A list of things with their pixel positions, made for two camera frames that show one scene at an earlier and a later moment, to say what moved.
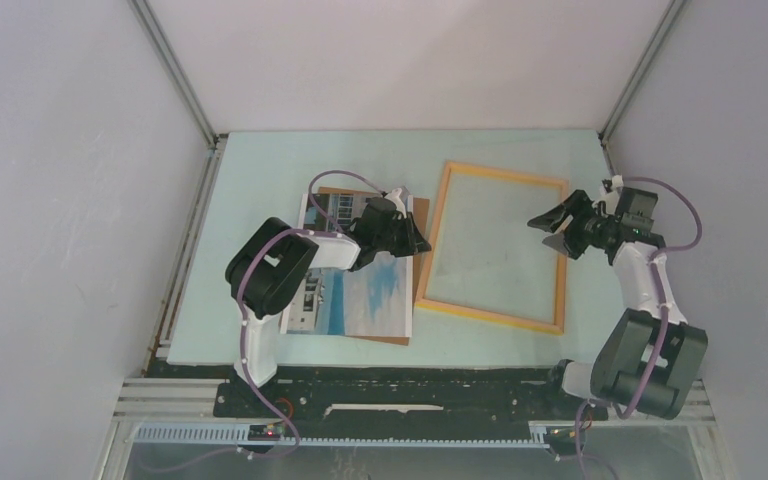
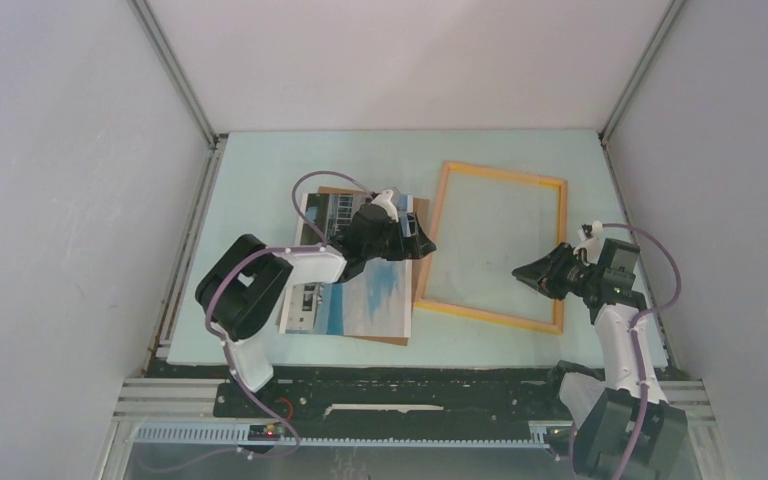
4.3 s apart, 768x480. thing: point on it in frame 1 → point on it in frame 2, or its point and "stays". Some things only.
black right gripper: (566, 242) → (543, 274)
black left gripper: (413, 240) stays
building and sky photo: (375, 301) stays
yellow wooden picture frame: (434, 235) stays
